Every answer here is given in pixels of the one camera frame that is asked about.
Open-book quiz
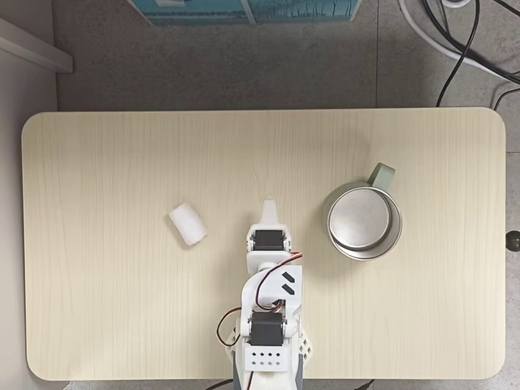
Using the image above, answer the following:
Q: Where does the white gauze dressing roll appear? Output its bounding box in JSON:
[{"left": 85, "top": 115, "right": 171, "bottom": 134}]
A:
[{"left": 167, "top": 201, "right": 209, "bottom": 249}]

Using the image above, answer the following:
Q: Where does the steel cup green handle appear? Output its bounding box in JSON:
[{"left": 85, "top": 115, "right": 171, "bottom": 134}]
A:
[{"left": 323, "top": 162, "right": 404, "bottom": 263}]

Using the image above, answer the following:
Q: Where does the thick white cable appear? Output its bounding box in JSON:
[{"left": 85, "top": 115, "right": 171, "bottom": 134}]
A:
[{"left": 396, "top": 0, "right": 520, "bottom": 87}]

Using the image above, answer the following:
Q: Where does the red black servo wire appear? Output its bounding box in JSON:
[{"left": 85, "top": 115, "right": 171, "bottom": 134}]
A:
[
  {"left": 214, "top": 307, "right": 245, "bottom": 349},
  {"left": 253, "top": 251, "right": 306, "bottom": 310}
]

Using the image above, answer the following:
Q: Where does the blue printed box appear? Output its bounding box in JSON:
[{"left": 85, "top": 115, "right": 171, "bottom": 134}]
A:
[
  {"left": 242, "top": 0, "right": 363, "bottom": 24},
  {"left": 126, "top": 0, "right": 257, "bottom": 27}
]

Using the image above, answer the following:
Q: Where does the white ledge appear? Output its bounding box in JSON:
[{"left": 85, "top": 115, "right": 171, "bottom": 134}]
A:
[{"left": 0, "top": 17, "right": 75, "bottom": 75}]

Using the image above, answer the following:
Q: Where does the black cable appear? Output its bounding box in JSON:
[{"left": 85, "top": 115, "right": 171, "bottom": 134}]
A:
[
  {"left": 492, "top": 86, "right": 520, "bottom": 111},
  {"left": 421, "top": 0, "right": 520, "bottom": 81},
  {"left": 435, "top": 0, "right": 477, "bottom": 109}
]

